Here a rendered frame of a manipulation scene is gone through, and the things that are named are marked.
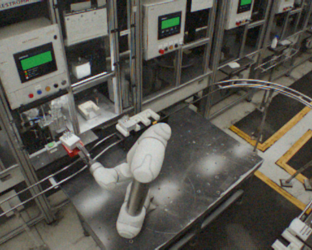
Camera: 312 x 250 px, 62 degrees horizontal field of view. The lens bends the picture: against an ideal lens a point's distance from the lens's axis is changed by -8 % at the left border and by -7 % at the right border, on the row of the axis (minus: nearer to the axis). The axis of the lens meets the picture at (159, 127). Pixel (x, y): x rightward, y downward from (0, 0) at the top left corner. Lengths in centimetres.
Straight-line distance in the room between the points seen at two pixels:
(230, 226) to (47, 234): 176
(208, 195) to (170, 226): 40
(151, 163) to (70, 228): 174
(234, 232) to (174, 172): 93
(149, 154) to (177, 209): 88
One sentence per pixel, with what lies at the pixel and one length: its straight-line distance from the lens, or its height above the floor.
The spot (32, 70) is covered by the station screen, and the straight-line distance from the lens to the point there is 183.
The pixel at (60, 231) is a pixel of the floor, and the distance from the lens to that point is 285.
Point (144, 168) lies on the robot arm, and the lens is 124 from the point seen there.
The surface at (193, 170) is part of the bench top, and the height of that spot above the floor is 68.
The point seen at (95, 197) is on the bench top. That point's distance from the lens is 215.
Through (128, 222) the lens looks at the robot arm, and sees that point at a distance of 172.
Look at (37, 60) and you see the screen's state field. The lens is 181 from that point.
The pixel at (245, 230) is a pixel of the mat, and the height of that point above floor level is 1.
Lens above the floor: 243
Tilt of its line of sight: 42 degrees down
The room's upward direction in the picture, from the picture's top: 2 degrees clockwise
